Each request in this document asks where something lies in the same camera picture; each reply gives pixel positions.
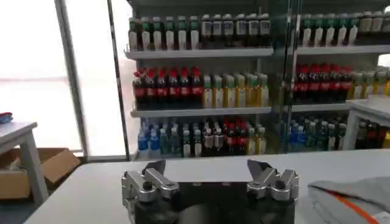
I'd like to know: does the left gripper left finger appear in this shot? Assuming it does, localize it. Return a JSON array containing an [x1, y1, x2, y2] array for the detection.
[[121, 159, 180, 208]]

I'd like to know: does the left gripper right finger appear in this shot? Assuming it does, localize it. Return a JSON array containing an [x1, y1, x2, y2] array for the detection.
[[246, 159, 300, 203]]

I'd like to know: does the grey printed t-shirt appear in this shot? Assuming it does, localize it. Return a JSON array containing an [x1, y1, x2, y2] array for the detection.
[[307, 176, 390, 224]]

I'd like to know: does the brown cardboard box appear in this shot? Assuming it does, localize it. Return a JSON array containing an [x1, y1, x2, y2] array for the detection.
[[0, 147, 82, 200]]

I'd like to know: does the grey shelf with bottles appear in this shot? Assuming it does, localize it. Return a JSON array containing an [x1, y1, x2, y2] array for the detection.
[[124, 0, 277, 161], [272, 0, 390, 153]]

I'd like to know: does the thin black pole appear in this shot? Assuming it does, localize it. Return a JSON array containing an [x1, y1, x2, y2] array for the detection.
[[106, 0, 131, 161]]

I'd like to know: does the white desk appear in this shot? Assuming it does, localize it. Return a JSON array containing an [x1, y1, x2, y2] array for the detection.
[[342, 93, 390, 151]]

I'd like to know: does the white side table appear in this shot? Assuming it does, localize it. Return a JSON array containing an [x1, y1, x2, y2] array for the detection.
[[0, 121, 50, 205]]

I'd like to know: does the red cloth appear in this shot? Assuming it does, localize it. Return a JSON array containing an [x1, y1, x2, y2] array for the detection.
[[0, 111, 14, 124]]

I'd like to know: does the grey window frame post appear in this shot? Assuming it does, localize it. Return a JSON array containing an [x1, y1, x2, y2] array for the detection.
[[54, 0, 90, 159]]

